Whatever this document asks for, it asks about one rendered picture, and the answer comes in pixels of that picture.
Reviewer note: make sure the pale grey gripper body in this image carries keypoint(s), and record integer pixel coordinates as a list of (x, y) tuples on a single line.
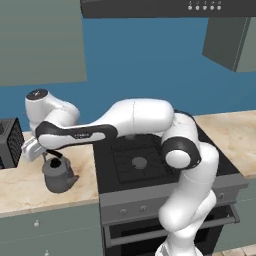
[(31, 149)]

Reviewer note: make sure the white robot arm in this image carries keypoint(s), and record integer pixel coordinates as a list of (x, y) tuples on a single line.
[(143, 115)]

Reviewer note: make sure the grey kettle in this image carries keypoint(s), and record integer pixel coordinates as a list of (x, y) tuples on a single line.
[(58, 176)]

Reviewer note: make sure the black and grey stove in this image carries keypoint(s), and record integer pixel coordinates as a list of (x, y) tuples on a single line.
[(106, 173)]

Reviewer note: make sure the grey stove knob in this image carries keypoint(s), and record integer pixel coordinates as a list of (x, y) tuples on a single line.
[(220, 196), (123, 211), (143, 209)]

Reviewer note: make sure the black boxy appliance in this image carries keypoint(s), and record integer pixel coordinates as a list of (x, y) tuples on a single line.
[(10, 143)]

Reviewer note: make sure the round grey drawer knob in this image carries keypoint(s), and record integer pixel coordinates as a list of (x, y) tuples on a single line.
[(36, 223)]

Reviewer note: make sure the grey-green drawer front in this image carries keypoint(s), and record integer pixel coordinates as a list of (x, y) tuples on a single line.
[(66, 220)]

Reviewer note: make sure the grey-green cupboard door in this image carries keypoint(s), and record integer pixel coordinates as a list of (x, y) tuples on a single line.
[(73, 245)]

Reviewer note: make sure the round grey door knob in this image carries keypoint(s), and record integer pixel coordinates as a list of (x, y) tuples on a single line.
[(47, 253)]

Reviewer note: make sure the black oven door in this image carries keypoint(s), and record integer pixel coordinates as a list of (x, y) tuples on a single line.
[(140, 248)]

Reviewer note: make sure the dark grey range hood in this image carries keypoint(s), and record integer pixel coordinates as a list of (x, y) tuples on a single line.
[(140, 8)]

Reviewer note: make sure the grey-green base cupboard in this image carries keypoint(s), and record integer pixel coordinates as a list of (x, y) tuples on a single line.
[(241, 220)]

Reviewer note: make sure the large grey-green wall cupboard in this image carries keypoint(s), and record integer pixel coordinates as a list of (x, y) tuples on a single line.
[(40, 40)]

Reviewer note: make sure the small grey-green wall cupboard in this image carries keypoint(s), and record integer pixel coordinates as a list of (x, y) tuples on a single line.
[(221, 40)]

